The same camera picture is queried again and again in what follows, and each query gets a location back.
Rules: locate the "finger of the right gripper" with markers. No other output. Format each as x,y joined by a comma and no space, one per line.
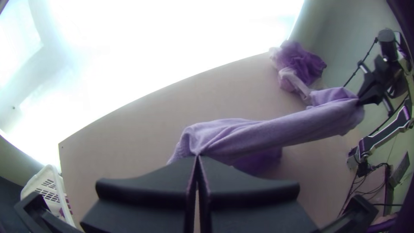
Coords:
370,95

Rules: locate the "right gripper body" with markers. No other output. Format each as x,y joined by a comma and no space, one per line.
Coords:
383,76

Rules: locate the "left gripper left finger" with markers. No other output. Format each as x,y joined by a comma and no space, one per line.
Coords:
145,200

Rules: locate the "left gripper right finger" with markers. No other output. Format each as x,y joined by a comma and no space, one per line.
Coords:
252,204

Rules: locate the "grey t-shirt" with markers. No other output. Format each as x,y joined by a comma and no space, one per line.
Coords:
258,136

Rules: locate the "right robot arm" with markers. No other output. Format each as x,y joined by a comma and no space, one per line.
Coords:
385,132

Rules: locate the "pile of folded clothes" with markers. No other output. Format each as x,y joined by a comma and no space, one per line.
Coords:
300,64

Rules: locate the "white laundry basket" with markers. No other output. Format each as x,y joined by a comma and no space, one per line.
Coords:
48,191

